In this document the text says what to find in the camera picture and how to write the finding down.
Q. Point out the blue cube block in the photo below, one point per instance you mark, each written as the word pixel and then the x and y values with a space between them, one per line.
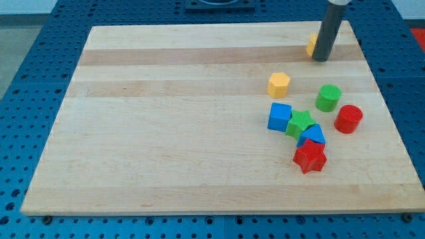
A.
pixel 279 117

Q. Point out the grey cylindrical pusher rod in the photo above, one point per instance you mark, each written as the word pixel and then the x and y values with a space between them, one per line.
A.
pixel 328 30

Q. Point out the green cylinder block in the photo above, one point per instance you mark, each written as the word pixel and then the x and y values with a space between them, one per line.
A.
pixel 327 98

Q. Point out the red star block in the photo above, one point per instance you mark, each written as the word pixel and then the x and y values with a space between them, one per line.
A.
pixel 310 156

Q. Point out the blue triangle block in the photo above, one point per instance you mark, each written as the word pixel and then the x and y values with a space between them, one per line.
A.
pixel 313 133

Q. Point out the green star block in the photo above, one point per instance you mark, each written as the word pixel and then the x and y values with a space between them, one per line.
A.
pixel 298 123

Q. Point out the yellow hexagon block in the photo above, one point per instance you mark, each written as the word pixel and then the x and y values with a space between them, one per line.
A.
pixel 278 85

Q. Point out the yellow block behind rod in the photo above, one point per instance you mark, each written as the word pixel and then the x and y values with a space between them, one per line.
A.
pixel 311 44

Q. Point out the wooden board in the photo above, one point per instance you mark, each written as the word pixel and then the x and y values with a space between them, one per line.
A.
pixel 172 119

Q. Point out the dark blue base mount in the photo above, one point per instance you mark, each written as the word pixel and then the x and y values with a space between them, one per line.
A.
pixel 219 5

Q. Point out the red cylinder block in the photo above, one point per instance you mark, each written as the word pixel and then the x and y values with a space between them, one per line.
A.
pixel 348 119

